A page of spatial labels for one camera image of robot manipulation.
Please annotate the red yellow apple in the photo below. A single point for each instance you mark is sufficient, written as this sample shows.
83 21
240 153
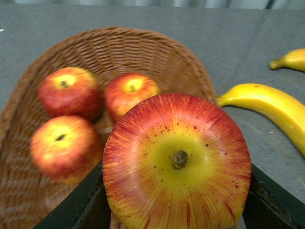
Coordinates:
176 161
126 91

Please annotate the red apple in basket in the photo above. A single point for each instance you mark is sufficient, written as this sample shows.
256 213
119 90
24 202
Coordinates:
71 91

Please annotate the yellow banana front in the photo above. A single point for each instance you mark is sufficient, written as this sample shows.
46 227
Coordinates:
282 109

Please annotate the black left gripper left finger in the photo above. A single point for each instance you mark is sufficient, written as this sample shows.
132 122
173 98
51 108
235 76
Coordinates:
86 207

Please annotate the red apple basket edge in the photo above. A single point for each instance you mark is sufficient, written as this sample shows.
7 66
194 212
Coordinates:
66 148

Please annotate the yellow banana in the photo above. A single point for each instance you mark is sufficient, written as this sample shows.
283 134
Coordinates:
282 109
295 60

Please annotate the left brown wicker basket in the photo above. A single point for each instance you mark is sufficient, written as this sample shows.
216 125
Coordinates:
27 196

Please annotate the red yellow apple front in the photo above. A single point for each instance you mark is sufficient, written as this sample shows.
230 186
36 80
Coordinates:
126 91

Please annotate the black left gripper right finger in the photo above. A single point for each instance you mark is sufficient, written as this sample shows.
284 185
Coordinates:
269 206

